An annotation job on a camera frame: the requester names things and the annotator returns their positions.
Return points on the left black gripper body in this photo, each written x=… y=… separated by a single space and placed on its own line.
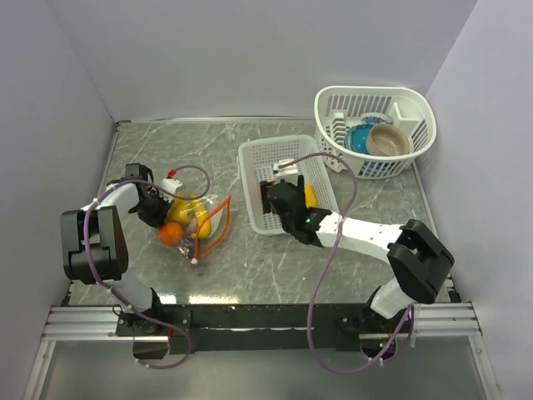
x=151 y=210

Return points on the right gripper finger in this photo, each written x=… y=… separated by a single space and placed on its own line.
x=299 y=187
x=264 y=186

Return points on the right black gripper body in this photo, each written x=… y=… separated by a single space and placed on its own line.
x=286 y=226

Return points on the clear zip top bag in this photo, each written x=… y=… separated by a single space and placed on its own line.
x=220 y=217

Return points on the fake yellow banana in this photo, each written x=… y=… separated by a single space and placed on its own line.
x=204 y=225

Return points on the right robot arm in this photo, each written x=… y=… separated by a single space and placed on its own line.
x=418 y=259

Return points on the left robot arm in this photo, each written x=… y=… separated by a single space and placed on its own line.
x=94 y=249

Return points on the fake yellow bell pepper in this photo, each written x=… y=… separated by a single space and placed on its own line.
x=182 y=211

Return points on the fake orange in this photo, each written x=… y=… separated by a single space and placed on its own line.
x=170 y=234

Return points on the fake purple eggplant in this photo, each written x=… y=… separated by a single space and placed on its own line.
x=187 y=245

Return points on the white round dish rack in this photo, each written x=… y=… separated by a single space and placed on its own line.
x=339 y=108

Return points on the beige bowl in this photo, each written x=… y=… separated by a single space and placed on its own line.
x=386 y=140

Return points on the blue white patterned plate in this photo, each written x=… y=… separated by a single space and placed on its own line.
x=375 y=118

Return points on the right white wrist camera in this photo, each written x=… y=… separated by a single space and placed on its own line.
x=285 y=166

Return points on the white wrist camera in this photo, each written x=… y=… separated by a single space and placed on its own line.
x=171 y=187
x=285 y=166

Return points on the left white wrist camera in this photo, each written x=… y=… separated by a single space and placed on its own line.
x=171 y=187

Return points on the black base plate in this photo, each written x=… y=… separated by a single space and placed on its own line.
x=249 y=327

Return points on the aluminium rail frame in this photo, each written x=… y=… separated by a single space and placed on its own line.
x=455 y=318

